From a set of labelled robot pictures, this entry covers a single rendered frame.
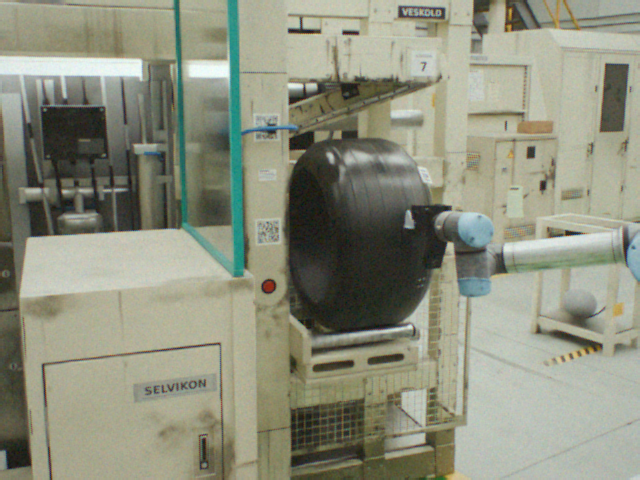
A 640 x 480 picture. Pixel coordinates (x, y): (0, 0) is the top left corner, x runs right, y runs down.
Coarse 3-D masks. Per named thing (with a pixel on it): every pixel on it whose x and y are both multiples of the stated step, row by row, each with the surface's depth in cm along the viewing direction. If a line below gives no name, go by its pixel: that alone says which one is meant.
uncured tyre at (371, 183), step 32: (320, 160) 205; (352, 160) 200; (384, 160) 203; (320, 192) 243; (352, 192) 194; (384, 192) 196; (416, 192) 199; (320, 224) 247; (352, 224) 192; (384, 224) 194; (320, 256) 246; (352, 256) 193; (384, 256) 194; (416, 256) 198; (320, 288) 240; (352, 288) 196; (384, 288) 198; (320, 320) 214; (352, 320) 205; (384, 320) 210
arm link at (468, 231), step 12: (456, 216) 167; (468, 216) 163; (480, 216) 162; (444, 228) 169; (456, 228) 164; (468, 228) 161; (480, 228) 161; (492, 228) 162; (456, 240) 165; (468, 240) 161; (480, 240) 162
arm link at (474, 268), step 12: (456, 252) 166; (468, 252) 164; (480, 252) 164; (456, 264) 167; (468, 264) 164; (480, 264) 164; (492, 264) 170; (468, 276) 165; (480, 276) 165; (468, 288) 165; (480, 288) 165
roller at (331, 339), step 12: (396, 324) 216; (408, 324) 217; (312, 336) 206; (324, 336) 207; (336, 336) 208; (348, 336) 209; (360, 336) 211; (372, 336) 212; (384, 336) 213; (396, 336) 215; (408, 336) 217; (312, 348) 206; (324, 348) 208
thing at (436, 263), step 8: (432, 240) 178; (440, 240) 179; (432, 248) 180; (440, 248) 180; (424, 256) 183; (432, 256) 181; (440, 256) 182; (424, 264) 183; (432, 264) 182; (440, 264) 183
